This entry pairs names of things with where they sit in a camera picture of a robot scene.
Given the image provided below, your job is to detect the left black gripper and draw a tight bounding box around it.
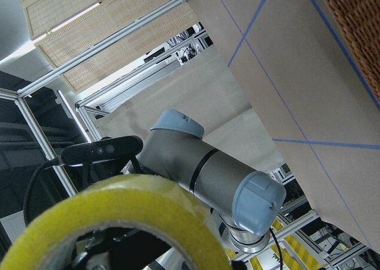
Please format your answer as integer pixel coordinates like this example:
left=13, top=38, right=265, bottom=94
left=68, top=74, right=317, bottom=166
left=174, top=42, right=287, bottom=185
left=71, top=227, right=172, bottom=269

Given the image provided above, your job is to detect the yellow tape roll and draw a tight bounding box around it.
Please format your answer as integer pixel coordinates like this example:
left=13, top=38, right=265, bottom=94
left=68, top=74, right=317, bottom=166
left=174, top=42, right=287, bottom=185
left=1, top=174, right=231, bottom=269

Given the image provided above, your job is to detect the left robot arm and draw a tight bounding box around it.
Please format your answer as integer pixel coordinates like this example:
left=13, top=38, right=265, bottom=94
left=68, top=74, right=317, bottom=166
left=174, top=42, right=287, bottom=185
left=70, top=110, right=286, bottom=254

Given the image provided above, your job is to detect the brown wicker basket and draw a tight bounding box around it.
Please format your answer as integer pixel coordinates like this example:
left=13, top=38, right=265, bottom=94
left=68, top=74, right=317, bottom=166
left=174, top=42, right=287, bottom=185
left=324, top=0, right=379, bottom=100

